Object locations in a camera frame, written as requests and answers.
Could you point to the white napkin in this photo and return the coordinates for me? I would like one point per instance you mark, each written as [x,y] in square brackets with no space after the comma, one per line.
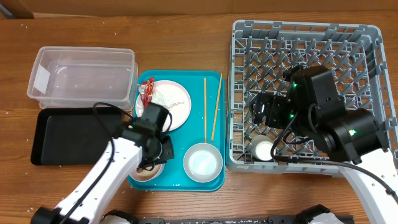
[167,101]

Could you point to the white paper cup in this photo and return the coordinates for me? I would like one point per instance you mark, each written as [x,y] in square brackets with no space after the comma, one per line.
[261,147]

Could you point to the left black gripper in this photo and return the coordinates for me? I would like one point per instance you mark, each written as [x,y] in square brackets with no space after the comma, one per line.
[168,150]

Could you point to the pink bowl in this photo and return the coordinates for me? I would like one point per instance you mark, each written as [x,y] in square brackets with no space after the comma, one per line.
[133,173]

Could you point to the clear plastic storage bin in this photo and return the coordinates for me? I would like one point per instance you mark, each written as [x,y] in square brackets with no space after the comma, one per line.
[79,77]

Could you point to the red snack wrapper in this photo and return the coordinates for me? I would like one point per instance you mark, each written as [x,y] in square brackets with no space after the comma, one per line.
[146,90]

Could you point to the right wooden chopstick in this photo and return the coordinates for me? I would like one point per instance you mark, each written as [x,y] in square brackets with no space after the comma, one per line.
[216,107]

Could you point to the left wooden chopstick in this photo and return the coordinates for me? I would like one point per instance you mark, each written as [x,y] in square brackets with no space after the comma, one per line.
[205,110]

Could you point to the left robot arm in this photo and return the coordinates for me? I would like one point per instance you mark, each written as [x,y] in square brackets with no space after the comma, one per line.
[140,143]

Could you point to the white round plate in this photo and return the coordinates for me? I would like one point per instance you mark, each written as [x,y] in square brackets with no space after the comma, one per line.
[179,113]

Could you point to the grey bowl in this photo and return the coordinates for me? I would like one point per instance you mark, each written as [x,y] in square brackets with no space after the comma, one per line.
[203,162]

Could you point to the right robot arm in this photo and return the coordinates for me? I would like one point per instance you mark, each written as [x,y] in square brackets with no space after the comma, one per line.
[353,140]

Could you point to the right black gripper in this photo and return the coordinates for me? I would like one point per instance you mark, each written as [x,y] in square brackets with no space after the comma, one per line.
[272,118]

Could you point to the black plastic tray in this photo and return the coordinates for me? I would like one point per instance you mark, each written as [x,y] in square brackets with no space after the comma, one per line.
[67,136]

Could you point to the teal serving tray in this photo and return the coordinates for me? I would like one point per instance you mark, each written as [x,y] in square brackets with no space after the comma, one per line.
[191,132]

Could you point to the grey dishwasher rack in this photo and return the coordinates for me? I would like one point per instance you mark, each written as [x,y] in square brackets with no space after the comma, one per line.
[262,50]

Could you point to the wooden chopstick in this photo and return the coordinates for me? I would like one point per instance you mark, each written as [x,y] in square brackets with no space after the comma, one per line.
[205,110]
[216,107]

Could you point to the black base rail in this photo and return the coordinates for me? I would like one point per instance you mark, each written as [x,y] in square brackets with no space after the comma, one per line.
[288,219]

